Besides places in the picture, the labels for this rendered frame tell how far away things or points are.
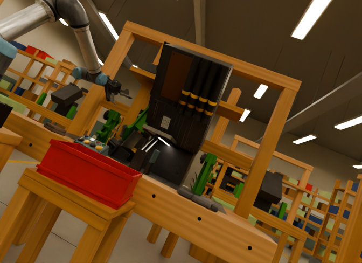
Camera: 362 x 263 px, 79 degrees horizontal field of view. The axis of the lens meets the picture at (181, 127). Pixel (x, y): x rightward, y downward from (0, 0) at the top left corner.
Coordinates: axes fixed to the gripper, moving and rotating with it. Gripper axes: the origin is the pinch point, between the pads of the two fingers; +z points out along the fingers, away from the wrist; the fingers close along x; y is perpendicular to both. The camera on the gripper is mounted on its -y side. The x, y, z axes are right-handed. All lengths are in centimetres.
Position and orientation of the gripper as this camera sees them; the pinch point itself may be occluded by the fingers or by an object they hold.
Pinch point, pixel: (124, 102)
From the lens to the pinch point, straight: 150.6
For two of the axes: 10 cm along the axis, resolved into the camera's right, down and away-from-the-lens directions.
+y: 4.2, -6.5, -6.3
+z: 7.3, 6.5, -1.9
